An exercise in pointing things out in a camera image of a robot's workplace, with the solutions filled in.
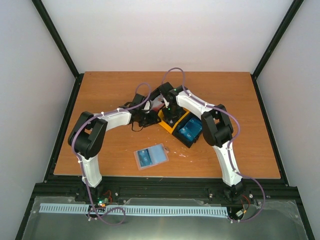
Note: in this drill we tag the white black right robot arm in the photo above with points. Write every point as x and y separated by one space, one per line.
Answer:
217 132

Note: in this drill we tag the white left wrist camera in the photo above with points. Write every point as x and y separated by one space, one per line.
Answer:
148 106

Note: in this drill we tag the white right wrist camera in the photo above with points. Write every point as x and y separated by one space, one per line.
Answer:
166 103

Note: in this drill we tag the black frame post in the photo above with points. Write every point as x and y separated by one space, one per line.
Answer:
44 15
283 26

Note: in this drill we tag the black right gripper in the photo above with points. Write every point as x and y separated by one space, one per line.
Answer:
180 108

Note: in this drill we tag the black right frame post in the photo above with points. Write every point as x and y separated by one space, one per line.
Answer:
283 26

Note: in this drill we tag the black card bin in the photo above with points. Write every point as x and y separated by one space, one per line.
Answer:
163 90
178 136

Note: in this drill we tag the blue card stack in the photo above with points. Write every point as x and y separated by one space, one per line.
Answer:
191 129

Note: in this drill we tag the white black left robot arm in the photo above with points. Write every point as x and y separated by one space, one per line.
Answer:
87 136

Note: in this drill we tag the black left frame post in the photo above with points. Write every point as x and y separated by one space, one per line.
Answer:
44 15

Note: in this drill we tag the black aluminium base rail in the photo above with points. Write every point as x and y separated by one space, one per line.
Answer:
124 188

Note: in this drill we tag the light blue slotted cable duct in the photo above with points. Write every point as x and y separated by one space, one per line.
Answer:
137 210

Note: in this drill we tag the blue credit card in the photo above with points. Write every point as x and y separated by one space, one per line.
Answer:
144 158

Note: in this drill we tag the left electronics board with wires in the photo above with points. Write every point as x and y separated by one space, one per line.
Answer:
105 200

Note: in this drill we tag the yellow card bin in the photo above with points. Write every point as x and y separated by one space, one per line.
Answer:
169 129

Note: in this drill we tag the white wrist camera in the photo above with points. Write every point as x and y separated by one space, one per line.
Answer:
166 103
148 106

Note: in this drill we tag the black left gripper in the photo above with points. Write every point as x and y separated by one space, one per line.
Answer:
152 120

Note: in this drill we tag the metal base plate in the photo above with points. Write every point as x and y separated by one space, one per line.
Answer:
277 220

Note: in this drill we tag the right connector with wires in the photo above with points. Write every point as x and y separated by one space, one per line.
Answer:
245 204

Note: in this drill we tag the black card stack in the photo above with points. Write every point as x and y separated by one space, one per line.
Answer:
171 119

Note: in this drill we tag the red white card stack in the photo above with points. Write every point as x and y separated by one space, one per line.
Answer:
157 103

